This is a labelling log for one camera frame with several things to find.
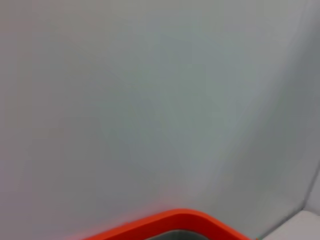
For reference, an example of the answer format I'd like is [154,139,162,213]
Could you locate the grey-green perforated storage basket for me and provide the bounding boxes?
[146,229,227,240]

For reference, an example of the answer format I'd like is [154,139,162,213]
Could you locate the orange basket handle grip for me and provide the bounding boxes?
[81,208,254,240]

